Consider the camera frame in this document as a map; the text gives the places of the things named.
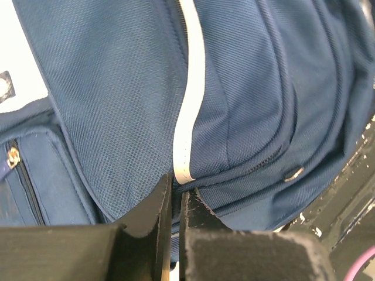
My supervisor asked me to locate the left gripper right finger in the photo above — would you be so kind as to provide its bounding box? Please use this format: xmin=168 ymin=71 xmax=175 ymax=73
xmin=179 ymin=190 xmax=336 ymax=280

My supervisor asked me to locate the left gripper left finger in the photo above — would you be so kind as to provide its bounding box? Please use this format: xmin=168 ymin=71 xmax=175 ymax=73
xmin=1 ymin=174 xmax=172 ymax=280

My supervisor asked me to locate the navy blue student backpack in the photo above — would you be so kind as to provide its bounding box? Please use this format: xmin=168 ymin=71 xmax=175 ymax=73
xmin=1 ymin=1 xmax=374 ymax=261

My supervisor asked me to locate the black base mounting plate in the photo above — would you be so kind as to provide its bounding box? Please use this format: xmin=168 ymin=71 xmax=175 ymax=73
xmin=287 ymin=119 xmax=374 ymax=280

